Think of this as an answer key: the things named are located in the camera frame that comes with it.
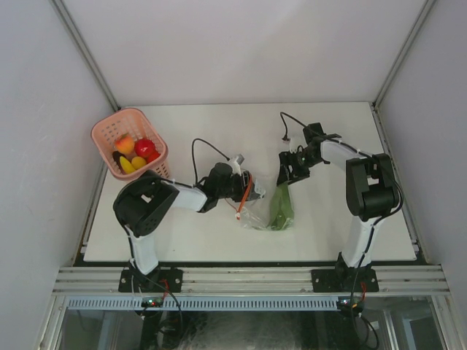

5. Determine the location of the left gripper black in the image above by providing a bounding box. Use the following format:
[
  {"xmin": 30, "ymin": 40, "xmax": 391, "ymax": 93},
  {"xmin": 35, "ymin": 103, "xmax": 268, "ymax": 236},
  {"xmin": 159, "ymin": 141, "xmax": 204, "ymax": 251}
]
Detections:
[{"xmin": 217, "ymin": 171, "xmax": 263, "ymax": 203}]

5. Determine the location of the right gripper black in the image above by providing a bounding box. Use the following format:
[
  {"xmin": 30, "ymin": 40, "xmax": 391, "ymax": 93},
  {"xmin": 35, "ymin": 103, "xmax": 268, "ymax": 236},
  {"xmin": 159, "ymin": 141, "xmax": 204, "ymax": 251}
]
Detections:
[{"xmin": 277, "ymin": 150, "xmax": 321, "ymax": 187}]

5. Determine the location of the clear zip top bag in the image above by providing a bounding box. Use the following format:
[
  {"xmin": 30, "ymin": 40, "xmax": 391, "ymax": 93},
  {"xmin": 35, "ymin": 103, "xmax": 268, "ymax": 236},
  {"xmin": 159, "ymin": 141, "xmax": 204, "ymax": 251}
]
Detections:
[{"xmin": 236, "ymin": 176, "xmax": 277, "ymax": 231}]

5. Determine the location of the green fake lettuce leaf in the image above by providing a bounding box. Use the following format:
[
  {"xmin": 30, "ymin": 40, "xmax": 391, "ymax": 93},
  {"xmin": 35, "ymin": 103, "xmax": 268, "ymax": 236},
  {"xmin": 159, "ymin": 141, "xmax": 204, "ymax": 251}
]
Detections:
[{"xmin": 266, "ymin": 182, "xmax": 295, "ymax": 231}]

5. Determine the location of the red orange fake pepper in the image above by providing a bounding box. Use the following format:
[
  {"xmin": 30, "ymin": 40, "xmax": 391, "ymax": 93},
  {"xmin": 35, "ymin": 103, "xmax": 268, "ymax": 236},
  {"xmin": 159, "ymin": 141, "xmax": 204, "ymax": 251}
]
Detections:
[{"xmin": 146, "ymin": 151, "xmax": 161, "ymax": 163}]

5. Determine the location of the red fake apple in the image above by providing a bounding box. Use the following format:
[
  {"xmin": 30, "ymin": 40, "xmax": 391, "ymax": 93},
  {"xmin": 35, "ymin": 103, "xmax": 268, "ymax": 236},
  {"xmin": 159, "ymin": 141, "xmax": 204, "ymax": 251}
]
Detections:
[{"xmin": 134, "ymin": 139, "xmax": 156, "ymax": 158}]

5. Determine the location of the orange fake fruit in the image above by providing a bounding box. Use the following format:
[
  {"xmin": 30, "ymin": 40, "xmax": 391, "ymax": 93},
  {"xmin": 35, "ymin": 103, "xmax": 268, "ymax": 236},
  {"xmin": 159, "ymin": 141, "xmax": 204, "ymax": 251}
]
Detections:
[{"xmin": 131, "ymin": 156, "xmax": 147, "ymax": 170}]

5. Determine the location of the yellow fake chili pepper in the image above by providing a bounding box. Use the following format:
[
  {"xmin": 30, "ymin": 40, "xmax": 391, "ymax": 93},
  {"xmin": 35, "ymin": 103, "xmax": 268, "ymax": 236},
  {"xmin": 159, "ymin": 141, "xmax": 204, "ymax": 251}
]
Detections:
[{"xmin": 119, "ymin": 156, "xmax": 136, "ymax": 174}]

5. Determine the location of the orange fake peach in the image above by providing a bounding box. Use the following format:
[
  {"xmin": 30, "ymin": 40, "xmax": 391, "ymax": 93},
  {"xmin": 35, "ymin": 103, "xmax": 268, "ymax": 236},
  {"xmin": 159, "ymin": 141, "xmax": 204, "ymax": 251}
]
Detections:
[{"xmin": 114, "ymin": 133, "xmax": 135, "ymax": 155}]

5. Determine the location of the purple fake eggplant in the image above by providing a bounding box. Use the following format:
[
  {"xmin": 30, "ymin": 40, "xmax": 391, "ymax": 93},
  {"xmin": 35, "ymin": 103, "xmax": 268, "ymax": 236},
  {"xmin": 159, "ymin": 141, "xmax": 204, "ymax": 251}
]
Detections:
[{"xmin": 112, "ymin": 151, "xmax": 122, "ymax": 165}]

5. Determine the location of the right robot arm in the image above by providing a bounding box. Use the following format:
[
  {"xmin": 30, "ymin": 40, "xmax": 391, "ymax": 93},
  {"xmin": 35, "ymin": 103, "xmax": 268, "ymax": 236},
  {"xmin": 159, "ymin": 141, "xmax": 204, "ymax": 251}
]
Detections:
[{"xmin": 277, "ymin": 122, "xmax": 404, "ymax": 291}]

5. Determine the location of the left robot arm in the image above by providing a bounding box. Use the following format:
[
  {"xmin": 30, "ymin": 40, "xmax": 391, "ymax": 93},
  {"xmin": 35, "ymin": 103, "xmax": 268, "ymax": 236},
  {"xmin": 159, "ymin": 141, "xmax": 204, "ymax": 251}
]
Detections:
[{"xmin": 112, "ymin": 162, "xmax": 266, "ymax": 292}]

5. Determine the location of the pink plastic basket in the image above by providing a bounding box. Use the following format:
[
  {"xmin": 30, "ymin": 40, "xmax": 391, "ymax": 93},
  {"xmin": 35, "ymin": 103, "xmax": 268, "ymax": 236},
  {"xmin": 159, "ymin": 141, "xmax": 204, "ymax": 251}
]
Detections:
[{"xmin": 91, "ymin": 108, "xmax": 170, "ymax": 181}]

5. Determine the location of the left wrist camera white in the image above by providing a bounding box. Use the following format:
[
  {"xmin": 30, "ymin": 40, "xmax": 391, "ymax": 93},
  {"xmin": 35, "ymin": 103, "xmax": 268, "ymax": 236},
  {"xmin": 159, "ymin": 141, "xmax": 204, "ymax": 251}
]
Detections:
[{"xmin": 228, "ymin": 154, "xmax": 244, "ymax": 176}]

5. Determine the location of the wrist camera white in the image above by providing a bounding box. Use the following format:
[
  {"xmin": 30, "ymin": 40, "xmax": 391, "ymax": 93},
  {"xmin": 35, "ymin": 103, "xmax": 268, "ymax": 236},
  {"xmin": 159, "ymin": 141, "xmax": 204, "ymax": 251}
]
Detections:
[
  {"xmin": 285, "ymin": 136, "xmax": 304, "ymax": 153},
  {"xmin": 228, "ymin": 154, "xmax": 244, "ymax": 176}
]

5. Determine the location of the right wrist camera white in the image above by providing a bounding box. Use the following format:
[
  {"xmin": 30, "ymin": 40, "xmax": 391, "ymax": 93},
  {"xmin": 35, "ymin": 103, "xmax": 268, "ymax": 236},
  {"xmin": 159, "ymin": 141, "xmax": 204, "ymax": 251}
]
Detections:
[{"xmin": 285, "ymin": 136, "xmax": 304, "ymax": 153}]

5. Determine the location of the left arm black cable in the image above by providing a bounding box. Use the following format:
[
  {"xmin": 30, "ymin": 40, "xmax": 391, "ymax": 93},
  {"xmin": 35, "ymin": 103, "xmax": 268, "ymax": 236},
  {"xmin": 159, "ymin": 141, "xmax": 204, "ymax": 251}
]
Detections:
[{"xmin": 191, "ymin": 137, "xmax": 233, "ymax": 183}]

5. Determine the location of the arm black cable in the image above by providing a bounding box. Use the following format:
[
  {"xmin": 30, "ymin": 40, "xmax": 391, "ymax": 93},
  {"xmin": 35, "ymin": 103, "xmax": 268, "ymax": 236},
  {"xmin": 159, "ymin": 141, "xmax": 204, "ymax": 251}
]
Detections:
[
  {"xmin": 191, "ymin": 137, "xmax": 233, "ymax": 183},
  {"xmin": 279, "ymin": 111, "xmax": 405, "ymax": 292}
]

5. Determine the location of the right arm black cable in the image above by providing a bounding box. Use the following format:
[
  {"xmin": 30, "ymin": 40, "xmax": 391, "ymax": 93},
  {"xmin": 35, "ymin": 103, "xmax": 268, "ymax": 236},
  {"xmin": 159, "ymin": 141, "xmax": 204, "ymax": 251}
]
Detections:
[{"xmin": 279, "ymin": 111, "xmax": 405, "ymax": 292}]

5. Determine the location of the slotted cable duct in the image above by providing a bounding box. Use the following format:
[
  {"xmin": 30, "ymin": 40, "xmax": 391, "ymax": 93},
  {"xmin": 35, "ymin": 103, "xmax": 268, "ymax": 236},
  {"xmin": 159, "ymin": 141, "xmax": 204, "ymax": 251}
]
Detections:
[{"xmin": 67, "ymin": 295, "xmax": 350, "ymax": 311}]

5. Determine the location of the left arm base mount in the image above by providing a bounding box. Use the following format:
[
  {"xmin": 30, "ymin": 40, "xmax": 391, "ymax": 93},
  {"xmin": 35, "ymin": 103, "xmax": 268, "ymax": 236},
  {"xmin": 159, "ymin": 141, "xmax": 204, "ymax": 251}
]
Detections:
[{"xmin": 118, "ymin": 268, "xmax": 183, "ymax": 293}]

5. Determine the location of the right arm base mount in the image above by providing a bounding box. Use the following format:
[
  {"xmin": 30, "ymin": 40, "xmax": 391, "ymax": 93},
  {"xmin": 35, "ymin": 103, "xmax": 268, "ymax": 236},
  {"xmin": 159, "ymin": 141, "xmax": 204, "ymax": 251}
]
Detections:
[{"xmin": 311, "ymin": 253, "xmax": 379, "ymax": 293}]

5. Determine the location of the aluminium rail frame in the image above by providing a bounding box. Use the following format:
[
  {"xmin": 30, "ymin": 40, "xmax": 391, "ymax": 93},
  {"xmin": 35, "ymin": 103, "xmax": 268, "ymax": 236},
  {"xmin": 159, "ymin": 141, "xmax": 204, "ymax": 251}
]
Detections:
[{"xmin": 53, "ymin": 265, "xmax": 449, "ymax": 296}]

